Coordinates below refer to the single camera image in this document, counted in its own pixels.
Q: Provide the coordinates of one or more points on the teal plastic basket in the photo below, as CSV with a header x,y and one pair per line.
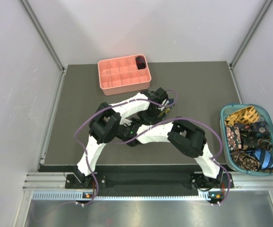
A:
x,y
247,144

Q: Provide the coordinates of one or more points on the pink compartment organizer box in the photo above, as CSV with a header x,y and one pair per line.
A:
x,y
120,75

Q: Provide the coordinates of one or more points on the orange patterned tie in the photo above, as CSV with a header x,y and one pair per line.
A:
x,y
245,115

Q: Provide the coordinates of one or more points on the blue yellow floral tie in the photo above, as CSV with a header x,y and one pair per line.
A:
x,y
166,110

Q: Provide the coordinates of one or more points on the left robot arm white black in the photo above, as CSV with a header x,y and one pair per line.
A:
x,y
103,125

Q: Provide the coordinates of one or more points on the rolled red blue tie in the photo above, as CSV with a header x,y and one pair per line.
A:
x,y
140,62

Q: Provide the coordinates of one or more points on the right aluminium frame post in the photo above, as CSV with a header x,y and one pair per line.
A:
x,y
253,28

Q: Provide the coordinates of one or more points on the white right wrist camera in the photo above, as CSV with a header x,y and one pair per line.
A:
x,y
125,122

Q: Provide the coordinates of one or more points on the pink floral dark tie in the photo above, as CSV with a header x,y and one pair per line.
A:
x,y
233,138

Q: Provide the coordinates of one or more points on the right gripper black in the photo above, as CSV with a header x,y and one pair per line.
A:
x,y
134,121

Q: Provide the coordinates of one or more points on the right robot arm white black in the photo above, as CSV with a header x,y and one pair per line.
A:
x,y
185,136

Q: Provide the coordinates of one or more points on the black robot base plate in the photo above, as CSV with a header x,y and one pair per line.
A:
x,y
180,177

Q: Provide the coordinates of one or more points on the aluminium frame post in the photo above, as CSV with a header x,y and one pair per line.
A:
x,y
42,34
253,28

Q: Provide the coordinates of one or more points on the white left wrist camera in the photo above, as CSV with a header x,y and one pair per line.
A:
x,y
164,103

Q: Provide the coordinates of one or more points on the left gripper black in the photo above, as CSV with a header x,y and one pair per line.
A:
x,y
153,120

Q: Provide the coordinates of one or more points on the left aluminium frame post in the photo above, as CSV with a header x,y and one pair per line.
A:
x,y
42,34

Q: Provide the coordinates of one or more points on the dark floral navy tie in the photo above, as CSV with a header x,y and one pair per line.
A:
x,y
257,130

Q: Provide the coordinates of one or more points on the brown paisley rolled tie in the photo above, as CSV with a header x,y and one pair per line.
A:
x,y
245,161

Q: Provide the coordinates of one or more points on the slotted grey cable duct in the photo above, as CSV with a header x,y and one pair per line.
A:
x,y
86,196

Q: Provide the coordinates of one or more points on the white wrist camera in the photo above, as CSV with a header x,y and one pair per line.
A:
x,y
164,103
125,122

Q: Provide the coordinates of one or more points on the blue striped tie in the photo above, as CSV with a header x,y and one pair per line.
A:
x,y
263,156

